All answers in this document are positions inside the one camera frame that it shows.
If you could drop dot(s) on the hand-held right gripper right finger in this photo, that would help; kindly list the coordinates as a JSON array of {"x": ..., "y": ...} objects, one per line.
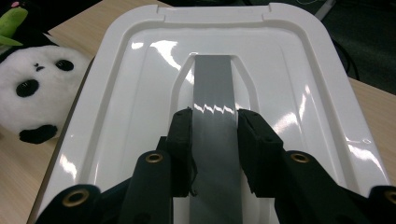
[{"x": 258, "y": 152}]

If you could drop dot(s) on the panda plush toy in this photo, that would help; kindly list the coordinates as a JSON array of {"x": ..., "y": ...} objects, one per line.
[{"x": 40, "y": 90}]

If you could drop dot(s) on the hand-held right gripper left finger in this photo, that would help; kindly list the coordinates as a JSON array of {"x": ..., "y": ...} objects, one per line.
[{"x": 180, "y": 149}]

